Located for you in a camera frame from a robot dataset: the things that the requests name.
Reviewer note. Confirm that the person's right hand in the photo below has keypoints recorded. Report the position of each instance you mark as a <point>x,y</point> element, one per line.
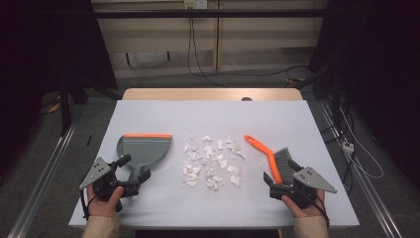
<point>308,212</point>

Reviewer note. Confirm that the black curtain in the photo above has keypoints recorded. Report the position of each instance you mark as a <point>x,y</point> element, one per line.
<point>39,49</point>
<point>379,49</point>

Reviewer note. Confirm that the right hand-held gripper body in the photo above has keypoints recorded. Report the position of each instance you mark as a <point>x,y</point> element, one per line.
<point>310,181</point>

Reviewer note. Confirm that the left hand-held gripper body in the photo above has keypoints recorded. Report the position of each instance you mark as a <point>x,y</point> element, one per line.
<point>103,180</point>

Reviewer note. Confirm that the aluminium floor rail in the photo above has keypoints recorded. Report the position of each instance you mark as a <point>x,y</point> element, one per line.
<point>373,198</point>
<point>42,186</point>

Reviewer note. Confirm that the wooden table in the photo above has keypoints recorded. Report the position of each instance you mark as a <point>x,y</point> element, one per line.
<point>198,94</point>

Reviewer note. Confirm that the white wall socket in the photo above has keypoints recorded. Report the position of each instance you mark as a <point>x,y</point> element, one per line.
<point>189,4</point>
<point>201,4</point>

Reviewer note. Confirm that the black metal stand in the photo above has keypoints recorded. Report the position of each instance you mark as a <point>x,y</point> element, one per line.
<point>336,99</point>
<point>65,112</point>

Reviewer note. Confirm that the person's left hand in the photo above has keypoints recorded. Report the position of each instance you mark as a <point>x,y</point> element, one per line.
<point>102,208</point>

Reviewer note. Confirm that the small black floor object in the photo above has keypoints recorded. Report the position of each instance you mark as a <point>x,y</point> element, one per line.
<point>88,140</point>

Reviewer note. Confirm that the white table cover board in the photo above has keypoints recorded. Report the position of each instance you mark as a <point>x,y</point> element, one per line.
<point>214,115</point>

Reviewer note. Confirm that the orange brush with grey bristles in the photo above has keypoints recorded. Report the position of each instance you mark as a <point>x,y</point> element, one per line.
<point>261,145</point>

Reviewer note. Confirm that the white power strip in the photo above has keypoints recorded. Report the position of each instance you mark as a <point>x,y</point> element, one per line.
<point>347,146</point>

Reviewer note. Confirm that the grey dustpan with orange edge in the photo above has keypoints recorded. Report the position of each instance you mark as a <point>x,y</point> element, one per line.
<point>145,148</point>

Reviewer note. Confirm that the pile of white paper scraps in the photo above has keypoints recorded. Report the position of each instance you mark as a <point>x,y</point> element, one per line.
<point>209,150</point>

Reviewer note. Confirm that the black horizontal bar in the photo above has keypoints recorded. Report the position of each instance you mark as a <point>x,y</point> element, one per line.
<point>231,13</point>

